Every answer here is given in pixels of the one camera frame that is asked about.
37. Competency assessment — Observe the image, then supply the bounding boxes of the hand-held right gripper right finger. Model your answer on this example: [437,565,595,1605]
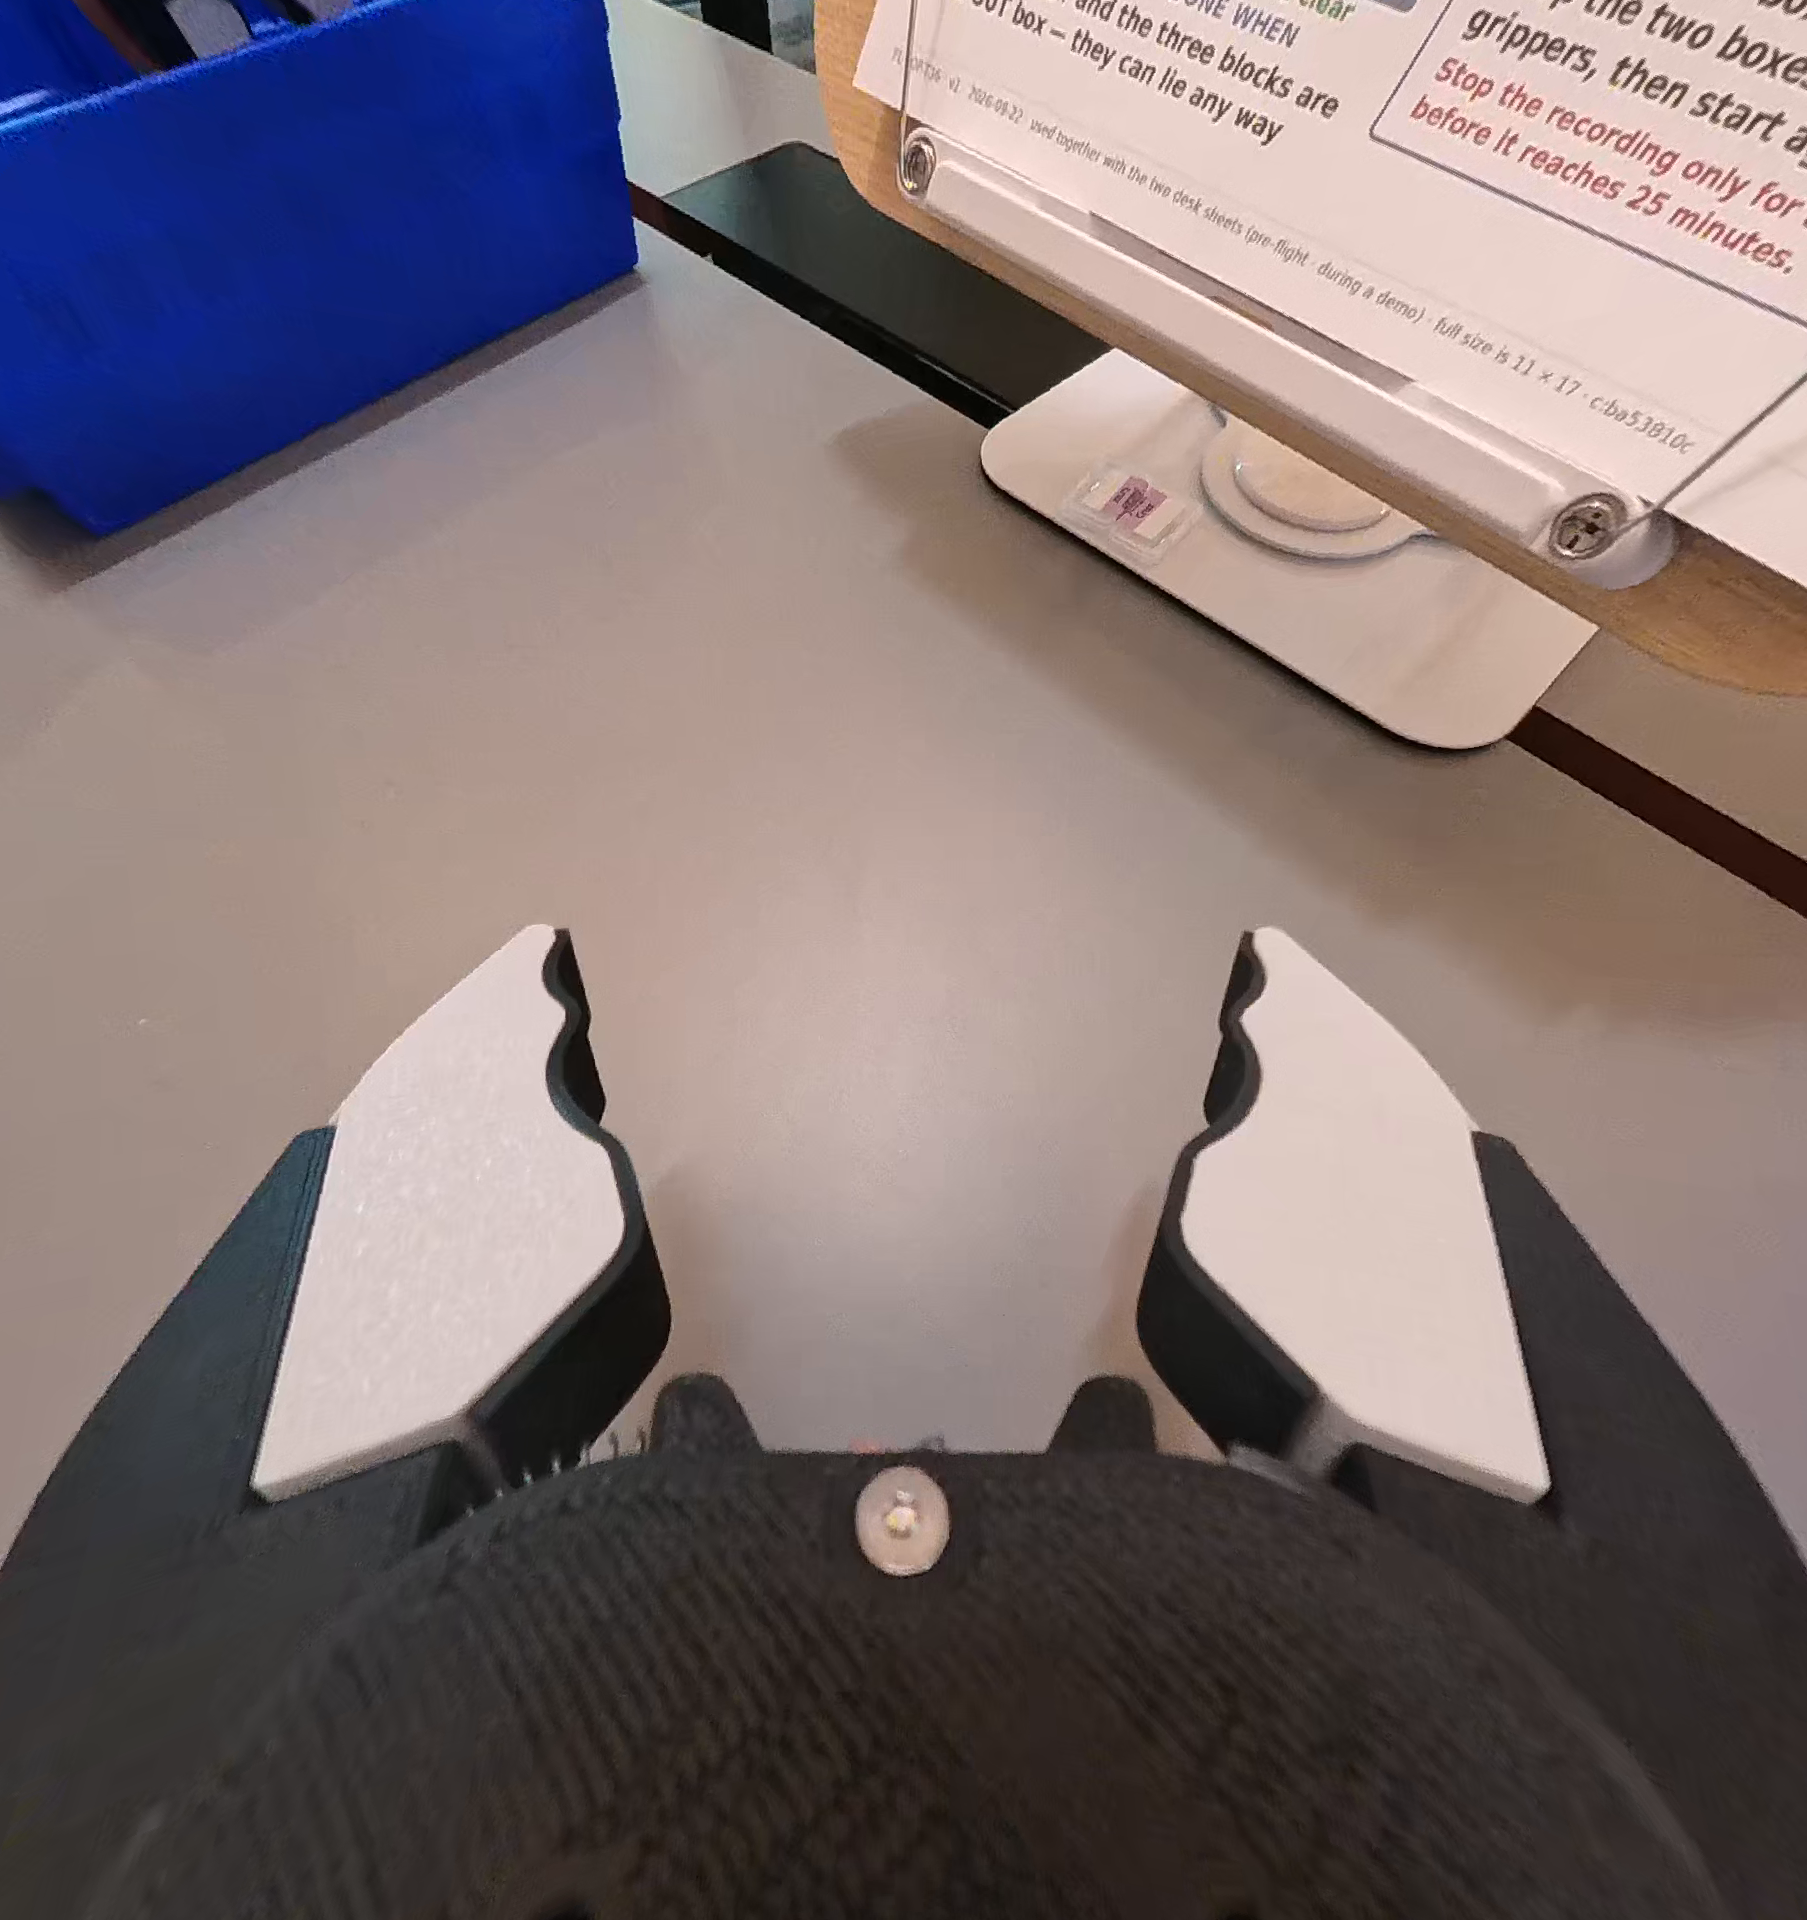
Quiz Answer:
[1137,926,1552,1505]

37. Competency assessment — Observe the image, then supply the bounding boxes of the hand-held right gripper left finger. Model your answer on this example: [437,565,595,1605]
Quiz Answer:
[249,924,674,1501]

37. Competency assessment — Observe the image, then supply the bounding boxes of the blue plastic bin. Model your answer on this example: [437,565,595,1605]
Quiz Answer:
[0,0,641,536]

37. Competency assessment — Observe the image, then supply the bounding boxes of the wooden document stand white base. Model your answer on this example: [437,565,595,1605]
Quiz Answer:
[813,0,1807,751]

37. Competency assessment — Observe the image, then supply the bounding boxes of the small clear label sticker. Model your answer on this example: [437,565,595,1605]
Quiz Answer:
[1070,463,1200,553]

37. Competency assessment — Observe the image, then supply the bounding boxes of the black desk divider strip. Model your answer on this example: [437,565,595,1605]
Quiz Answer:
[660,142,1807,949]

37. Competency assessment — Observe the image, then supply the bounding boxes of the printed instruction sheet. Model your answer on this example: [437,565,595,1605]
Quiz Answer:
[852,0,1807,579]

